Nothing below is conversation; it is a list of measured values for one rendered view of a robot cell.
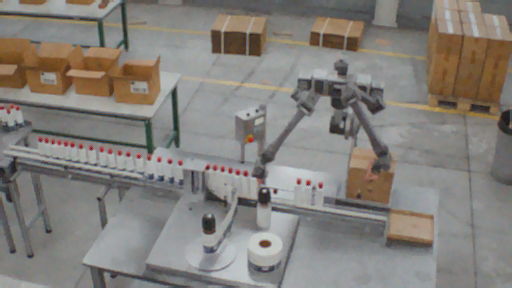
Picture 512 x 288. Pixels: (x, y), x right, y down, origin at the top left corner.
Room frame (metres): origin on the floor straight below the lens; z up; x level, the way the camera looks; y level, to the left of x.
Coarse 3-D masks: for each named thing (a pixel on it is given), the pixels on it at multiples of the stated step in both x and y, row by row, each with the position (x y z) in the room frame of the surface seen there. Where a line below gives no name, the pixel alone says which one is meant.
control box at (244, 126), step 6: (252, 108) 3.56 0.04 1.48; (240, 114) 3.49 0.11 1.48; (252, 114) 3.49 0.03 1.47; (258, 114) 3.50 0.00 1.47; (264, 114) 3.53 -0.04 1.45; (240, 120) 3.45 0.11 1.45; (246, 120) 3.43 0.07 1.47; (252, 120) 3.46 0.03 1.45; (240, 126) 3.45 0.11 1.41; (246, 126) 3.42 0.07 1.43; (252, 126) 3.46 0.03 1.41; (240, 132) 3.45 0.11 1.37; (246, 132) 3.43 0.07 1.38; (252, 132) 3.46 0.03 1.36; (258, 132) 3.49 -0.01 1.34; (240, 138) 3.45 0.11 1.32; (246, 138) 3.42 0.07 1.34; (258, 138) 3.49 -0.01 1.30
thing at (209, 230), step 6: (204, 216) 2.85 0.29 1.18; (210, 216) 2.85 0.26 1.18; (204, 222) 2.83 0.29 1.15; (210, 222) 2.82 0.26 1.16; (204, 228) 2.83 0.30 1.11; (210, 228) 2.82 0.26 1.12; (204, 234) 2.82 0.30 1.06; (210, 234) 2.83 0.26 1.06; (204, 240) 2.83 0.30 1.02; (210, 240) 2.82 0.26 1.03; (216, 240) 2.84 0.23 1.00; (204, 246) 2.83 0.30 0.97; (210, 246) 2.82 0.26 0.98; (216, 246) 2.84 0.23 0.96; (204, 252) 2.83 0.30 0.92; (210, 252) 2.82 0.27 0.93; (216, 252) 2.85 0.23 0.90
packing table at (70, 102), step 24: (168, 72) 5.38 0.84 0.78; (0, 96) 4.92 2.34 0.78; (24, 96) 4.92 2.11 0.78; (48, 96) 4.92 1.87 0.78; (72, 96) 4.92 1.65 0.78; (96, 96) 4.93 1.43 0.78; (144, 120) 4.64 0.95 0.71; (120, 144) 5.07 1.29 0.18; (144, 144) 5.04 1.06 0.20; (168, 144) 5.05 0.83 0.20
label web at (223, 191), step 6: (210, 174) 3.42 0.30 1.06; (210, 180) 3.42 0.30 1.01; (216, 180) 3.38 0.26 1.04; (210, 186) 3.42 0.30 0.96; (222, 186) 3.34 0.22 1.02; (228, 186) 3.30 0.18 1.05; (216, 192) 3.38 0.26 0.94; (222, 192) 3.34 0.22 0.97; (228, 192) 3.31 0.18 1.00; (222, 198) 3.34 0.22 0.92; (228, 198) 3.31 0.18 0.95; (234, 198) 3.18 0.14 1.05; (234, 204) 3.16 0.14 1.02; (234, 210) 3.16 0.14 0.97; (234, 216) 3.15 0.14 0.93
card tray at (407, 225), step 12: (396, 216) 3.28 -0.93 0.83; (408, 216) 3.28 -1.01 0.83; (420, 216) 3.28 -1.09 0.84; (432, 216) 3.26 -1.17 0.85; (396, 228) 3.16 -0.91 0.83; (408, 228) 3.16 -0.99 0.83; (420, 228) 3.16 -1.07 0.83; (432, 228) 3.16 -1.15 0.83; (408, 240) 3.04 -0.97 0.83; (420, 240) 3.03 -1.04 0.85; (432, 240) 3.01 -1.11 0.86
